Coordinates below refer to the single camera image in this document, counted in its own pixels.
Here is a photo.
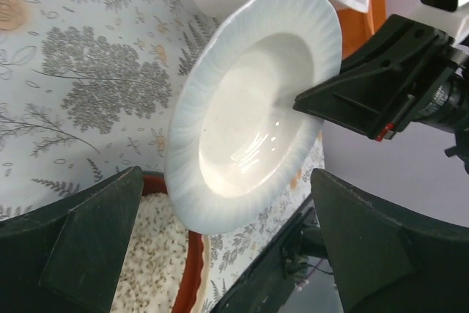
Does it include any floral patterned mat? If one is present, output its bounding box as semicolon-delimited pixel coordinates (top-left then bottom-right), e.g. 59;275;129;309
1;0;320;312

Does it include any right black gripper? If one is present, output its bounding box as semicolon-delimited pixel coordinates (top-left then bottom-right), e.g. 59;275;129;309
293;15;468;170

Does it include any red brown bowl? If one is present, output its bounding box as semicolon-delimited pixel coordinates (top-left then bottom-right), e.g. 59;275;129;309
142;174;205;313

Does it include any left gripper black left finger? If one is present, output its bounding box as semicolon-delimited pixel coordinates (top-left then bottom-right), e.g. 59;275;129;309
1;167;143;312

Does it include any orange plastic bin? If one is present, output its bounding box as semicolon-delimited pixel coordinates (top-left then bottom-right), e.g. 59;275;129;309
338;0;387;59

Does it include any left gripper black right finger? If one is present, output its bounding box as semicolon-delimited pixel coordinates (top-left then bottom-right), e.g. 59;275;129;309
311;169;468;312

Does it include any white ribbed deep plate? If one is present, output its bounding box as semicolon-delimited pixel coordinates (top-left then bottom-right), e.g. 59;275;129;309
164;0;342;235

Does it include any cream plate with blue rim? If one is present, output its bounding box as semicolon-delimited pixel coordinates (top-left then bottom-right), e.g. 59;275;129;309
191;235;211;313

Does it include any speckled white plate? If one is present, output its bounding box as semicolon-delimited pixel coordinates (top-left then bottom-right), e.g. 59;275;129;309
111;193;188;313

